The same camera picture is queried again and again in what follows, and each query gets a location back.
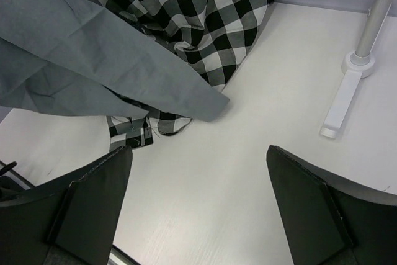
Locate grey shirt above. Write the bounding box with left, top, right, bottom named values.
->
left=1, top=0, right=230, bottom=122

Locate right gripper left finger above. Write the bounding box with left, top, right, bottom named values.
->
left=1, top=146, right=133, bottom=264

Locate white and silver clothes rack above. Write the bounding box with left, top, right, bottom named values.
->
left=319, top=0, right=393, bottom=139

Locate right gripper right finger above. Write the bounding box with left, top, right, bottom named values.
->
left=266, top=145, right=396, bottom=264

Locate black white checkered shirt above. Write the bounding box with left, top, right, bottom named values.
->
left=87, top=0, right=275, bottom=150

